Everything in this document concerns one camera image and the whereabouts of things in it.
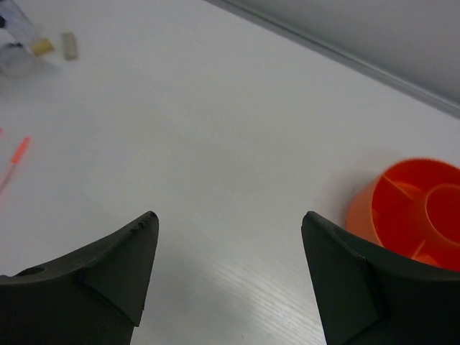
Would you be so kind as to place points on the beige eraser block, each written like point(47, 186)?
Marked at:
point(69, 46)

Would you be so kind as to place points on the white glue bottle blue cap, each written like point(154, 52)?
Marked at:
point(16, 55)

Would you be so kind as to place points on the orange highlighter pen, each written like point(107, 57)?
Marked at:
point(14, 161)

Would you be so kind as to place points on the orange round compartment container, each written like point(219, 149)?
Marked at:
point(412, 209)

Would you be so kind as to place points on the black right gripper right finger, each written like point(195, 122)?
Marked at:
point(367, 294)

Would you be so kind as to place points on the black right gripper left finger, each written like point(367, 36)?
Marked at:
point(93, 295)

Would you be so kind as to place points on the yellow brown eraser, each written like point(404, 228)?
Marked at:
point(41, 47)

